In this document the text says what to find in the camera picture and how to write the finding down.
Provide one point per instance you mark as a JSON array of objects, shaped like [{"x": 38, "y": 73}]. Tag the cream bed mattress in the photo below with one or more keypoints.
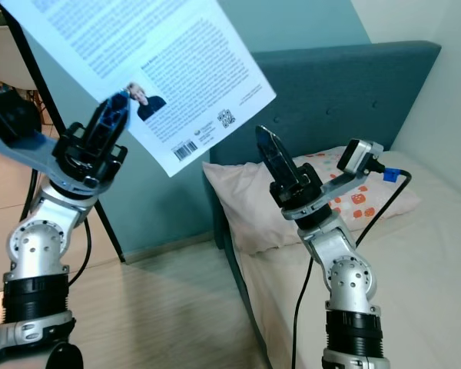
[{"x": 430, "y": 277}]

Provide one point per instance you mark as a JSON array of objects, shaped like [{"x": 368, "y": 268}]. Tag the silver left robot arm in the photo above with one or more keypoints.
[{"x": 34, "y": 254}]

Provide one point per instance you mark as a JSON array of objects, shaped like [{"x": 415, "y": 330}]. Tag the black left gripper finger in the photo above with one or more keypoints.
[{"x": 110, "y": 121}]

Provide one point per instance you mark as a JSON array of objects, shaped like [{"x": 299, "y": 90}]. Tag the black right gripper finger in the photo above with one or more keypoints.
[
  {"x": 287, "y": 165},
  {"x": 268, "y": 154}
]

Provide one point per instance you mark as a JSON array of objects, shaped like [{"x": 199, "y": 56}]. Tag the teal upholstered headboard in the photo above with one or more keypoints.
[{"x": 323, "y": 84}]

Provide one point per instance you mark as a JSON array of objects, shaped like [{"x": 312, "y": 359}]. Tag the pink dotted pillow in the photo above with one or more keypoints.
[{"x": 246, "y": 207}]

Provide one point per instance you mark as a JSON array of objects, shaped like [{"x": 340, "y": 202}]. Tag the white chair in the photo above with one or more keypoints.
[{"x": 8, "y": 54}]

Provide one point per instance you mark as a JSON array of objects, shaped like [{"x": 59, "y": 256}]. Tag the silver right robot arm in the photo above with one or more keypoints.
[{"x": 349, "y": 280}]

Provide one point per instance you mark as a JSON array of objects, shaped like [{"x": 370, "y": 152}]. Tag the white paperback book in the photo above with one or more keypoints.
[{"x": 169, "y": 54}]

